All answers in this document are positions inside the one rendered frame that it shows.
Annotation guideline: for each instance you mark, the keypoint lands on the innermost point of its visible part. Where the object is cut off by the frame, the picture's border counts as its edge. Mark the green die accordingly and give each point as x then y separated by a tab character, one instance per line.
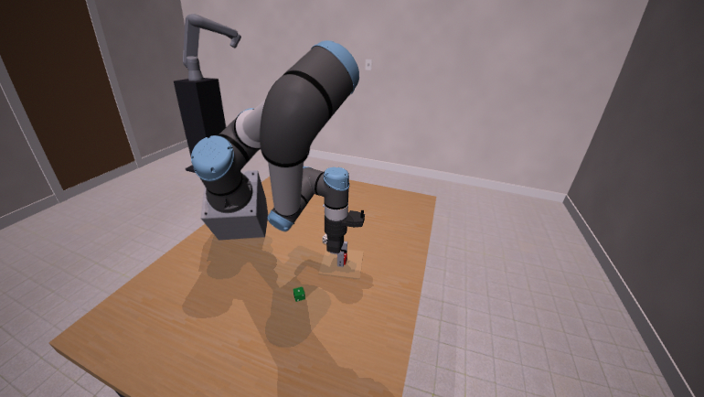
299	294

